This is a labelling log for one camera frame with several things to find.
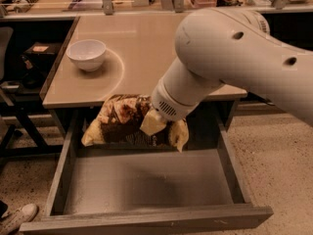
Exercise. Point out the beige counter cabinet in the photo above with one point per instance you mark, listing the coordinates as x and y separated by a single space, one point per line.
140 49

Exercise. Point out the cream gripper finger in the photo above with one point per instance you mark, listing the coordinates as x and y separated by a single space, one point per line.
153 122

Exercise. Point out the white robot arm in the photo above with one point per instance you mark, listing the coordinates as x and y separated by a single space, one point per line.
221 46

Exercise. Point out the grey open drawer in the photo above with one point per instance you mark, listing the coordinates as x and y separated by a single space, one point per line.
128 191

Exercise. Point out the black box with label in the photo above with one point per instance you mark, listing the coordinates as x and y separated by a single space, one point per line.
43 54

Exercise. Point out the white sneaker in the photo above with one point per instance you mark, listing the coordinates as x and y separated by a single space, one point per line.
13 221

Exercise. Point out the brown sea salt chip bag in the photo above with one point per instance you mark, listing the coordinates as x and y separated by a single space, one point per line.
119 121

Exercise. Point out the white ceramic bowl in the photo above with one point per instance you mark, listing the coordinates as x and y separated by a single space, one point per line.
88 54

